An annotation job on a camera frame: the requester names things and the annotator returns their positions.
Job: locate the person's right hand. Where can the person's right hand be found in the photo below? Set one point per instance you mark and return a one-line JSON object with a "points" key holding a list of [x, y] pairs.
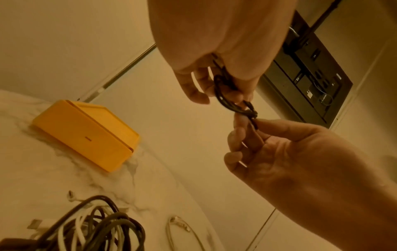
{"points": [[294, 159]]}

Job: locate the small white wall plug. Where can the small white wall plug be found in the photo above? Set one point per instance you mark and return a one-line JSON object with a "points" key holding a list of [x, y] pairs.
{"points": [[309, 94]]}

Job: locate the metal blind track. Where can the metal blind track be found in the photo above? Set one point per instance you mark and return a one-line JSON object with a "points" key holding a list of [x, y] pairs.
{"points": [[130, 65], [262, 230]]}

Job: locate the yellow box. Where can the yellow box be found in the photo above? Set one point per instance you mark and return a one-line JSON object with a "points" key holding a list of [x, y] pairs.
{"points": [[86, 127]]}

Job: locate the black wall panel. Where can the black wall panel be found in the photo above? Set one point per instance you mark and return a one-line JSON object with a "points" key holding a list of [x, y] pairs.
{"points": [[310, 85]]}

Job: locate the white marble table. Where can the white marble table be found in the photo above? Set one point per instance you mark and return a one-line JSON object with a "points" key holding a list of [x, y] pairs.
{"points": [[46, 171]]}

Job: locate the person's right forearm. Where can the person's right forearm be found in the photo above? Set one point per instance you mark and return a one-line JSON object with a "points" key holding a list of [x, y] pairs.
{"points": [[341, 220]]}

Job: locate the person's left hand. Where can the person's left hand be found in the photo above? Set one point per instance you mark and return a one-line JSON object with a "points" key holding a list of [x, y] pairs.
{"points": [[223, 29]]}

